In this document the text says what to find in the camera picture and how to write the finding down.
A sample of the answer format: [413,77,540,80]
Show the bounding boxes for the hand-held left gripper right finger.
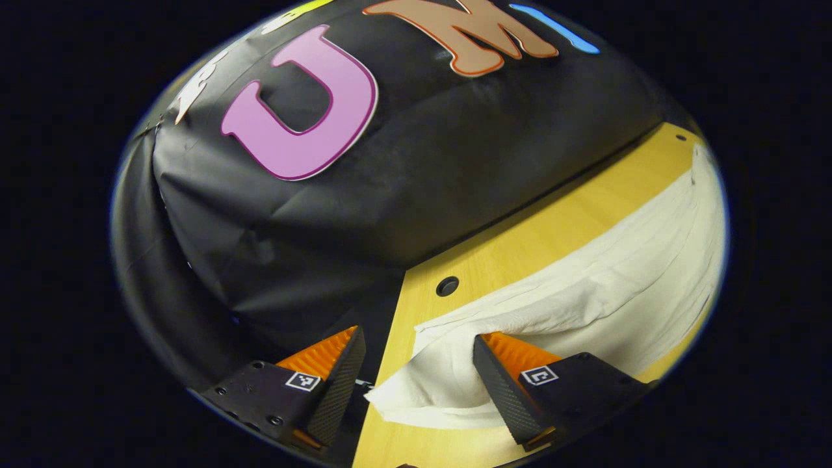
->
[472,331,652,454]

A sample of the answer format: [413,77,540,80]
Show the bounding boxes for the black backdrop cloth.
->
[110,0,691,417]

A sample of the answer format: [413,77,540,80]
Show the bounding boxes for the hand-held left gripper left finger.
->
[198,325,367,450]

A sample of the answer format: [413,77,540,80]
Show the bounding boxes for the white jeans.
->
[364,143,727,431]

